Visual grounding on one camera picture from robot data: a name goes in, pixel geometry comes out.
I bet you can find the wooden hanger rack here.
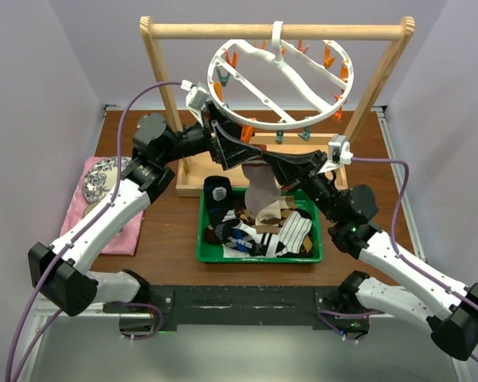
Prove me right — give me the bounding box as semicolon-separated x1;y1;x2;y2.
139;17;415;180

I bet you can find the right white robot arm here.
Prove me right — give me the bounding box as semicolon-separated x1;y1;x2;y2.
262;151;478;361

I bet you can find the grey sock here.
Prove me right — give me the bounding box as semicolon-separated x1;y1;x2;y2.
241;164;281;217

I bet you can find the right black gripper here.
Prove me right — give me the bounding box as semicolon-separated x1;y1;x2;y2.
262;150;343;223

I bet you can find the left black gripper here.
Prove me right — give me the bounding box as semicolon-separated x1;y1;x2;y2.
159;101;261;170

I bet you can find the blue patterned plate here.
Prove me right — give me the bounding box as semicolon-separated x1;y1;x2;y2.
81;156;118;204

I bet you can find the green plastic bin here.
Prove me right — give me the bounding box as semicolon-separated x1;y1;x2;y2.
196;191;324;264

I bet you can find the white black striped sock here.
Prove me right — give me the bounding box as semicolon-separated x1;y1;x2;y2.
276;209;313;257

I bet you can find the black blue sports sock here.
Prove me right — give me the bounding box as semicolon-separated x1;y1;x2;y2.
203;176;267;256

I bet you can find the beige tan sock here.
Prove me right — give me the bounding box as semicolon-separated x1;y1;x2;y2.
254;199;296;234

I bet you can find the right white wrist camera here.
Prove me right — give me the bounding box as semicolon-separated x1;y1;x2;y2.
328;134;353;165

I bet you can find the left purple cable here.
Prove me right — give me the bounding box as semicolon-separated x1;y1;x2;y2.
4;81;184;382

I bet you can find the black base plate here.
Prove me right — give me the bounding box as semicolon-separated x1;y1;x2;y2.
102;284;386;333

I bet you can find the pink cloth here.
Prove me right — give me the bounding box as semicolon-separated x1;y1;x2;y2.
59;157;143;255

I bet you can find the white round clip hanger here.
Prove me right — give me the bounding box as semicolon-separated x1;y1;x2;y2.
206;21;355;131

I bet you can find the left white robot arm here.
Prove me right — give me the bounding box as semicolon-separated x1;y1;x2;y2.
28;101;255;317

